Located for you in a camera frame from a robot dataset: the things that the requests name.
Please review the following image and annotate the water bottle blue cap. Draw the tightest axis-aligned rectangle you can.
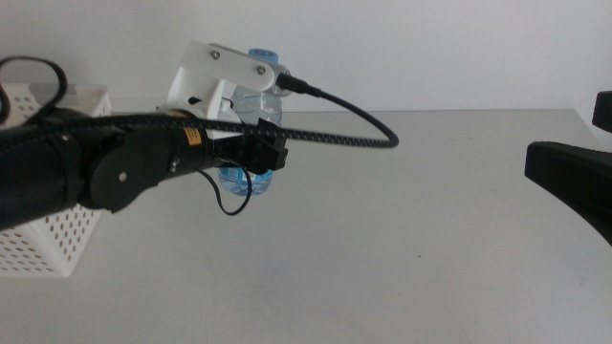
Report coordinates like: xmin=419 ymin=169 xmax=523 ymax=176
xmin=217 ymin=47 xmax=284 ymax=197

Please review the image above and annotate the white perforated plastic basket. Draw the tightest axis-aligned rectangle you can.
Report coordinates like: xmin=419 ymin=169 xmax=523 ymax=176
xmin=0 ymin=83 xmax=112 ymax=279

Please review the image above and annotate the thin black wire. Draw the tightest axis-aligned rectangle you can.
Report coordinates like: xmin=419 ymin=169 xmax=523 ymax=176
xmin=196 ymin=161 xmax=253 ymax=217

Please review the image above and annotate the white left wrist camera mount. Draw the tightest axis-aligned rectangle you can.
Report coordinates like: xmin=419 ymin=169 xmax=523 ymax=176
xmin=164 ymin=39 xmax=290 ymax=140

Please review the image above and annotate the black braided camera cable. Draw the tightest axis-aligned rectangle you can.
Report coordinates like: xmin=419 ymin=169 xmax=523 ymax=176
xmin=0 ymin=55 xmax=401 ymax=149

